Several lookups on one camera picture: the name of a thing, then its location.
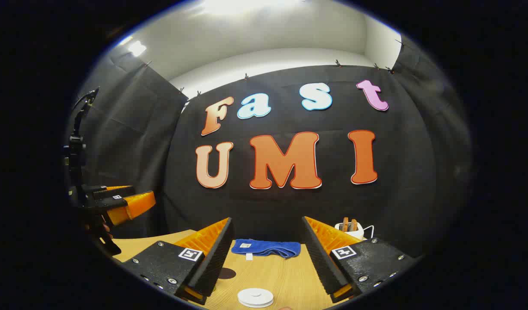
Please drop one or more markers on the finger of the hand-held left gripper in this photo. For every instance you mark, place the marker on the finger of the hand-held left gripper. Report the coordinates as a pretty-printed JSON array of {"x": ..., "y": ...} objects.
[
  {"x": 102, "y": 193},
  {"x": 113, "y": 203}
]

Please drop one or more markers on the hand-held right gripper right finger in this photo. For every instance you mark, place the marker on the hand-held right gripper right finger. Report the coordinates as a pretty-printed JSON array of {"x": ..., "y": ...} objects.
[{"x": 322, "y": 258}]

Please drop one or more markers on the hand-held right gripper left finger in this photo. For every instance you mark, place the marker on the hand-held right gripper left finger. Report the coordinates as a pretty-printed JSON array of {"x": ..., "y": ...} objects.
[{"x": 216, "y": 262}]

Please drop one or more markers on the dark round coaster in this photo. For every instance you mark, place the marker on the dark round coaster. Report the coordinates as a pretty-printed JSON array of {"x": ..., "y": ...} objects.
[{"x": 227, "y": 273}]

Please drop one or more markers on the white teacup lid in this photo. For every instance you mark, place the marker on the white teacup lid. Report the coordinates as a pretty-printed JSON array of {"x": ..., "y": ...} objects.
[{"x": 255, "y": 297}]

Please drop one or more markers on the white toaster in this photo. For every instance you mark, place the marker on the white toaster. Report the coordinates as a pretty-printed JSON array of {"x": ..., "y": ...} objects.
[{"x": 354, "y": 234}]

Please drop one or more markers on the brown toast slice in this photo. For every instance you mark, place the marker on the brown toast slice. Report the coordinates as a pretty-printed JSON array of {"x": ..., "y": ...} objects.
[
  {"x": 345, "y": 224},
  {"x": 354, "y": 224}
]

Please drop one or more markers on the blue folded towel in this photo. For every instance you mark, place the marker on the blue folded towel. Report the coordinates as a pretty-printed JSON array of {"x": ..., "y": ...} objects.
[{"x": 268, "y": 248}]

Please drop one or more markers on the black backdrop cloth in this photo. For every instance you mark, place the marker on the black backdrop cloth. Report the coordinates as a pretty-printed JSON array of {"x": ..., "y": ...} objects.
[{"x": 289, "y": 206}]

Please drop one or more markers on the ceiling light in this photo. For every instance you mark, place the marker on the ceiling light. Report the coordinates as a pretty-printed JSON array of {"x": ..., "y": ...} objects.
[{"x": 137, "y": 48}]

